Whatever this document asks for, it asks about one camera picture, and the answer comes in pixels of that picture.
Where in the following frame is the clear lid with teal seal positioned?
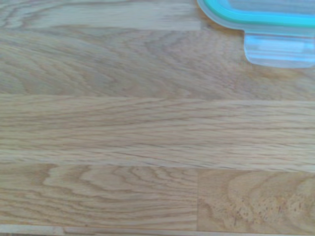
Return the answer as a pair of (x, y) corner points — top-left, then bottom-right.
(196, 0), (315, 69)

